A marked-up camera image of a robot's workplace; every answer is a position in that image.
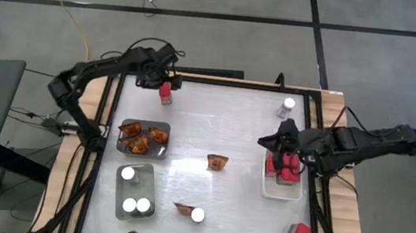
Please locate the black desk base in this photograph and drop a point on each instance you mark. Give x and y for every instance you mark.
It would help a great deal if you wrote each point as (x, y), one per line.
(23, 163)

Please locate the white plastic bin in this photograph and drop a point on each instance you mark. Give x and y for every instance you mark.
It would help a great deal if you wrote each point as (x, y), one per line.
(282, 191)

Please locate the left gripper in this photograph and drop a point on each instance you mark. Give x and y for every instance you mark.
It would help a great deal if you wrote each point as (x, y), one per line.
(149, 79)

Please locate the black flat bar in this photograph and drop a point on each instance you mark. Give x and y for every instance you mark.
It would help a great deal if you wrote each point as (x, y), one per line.
(217, 72)

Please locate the black metal rig frame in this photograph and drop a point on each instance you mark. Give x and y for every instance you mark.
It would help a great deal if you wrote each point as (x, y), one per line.
(243, 84)

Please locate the black bracket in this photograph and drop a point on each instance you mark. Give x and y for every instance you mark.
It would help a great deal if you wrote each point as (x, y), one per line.
(280, 81)

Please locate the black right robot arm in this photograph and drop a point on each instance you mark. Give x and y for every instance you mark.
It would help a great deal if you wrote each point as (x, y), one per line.
(368, 142)

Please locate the dark grey plastic bin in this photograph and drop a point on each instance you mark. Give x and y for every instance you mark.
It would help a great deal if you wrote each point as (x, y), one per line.
(147, 123)

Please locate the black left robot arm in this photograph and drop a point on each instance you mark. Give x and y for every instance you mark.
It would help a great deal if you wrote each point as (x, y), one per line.
(90, 67)

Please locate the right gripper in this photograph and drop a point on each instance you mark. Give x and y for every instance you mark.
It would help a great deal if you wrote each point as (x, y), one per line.
(283, 137)

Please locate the light grey plastic bin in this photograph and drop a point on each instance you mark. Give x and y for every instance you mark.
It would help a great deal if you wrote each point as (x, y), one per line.
(137, 187)

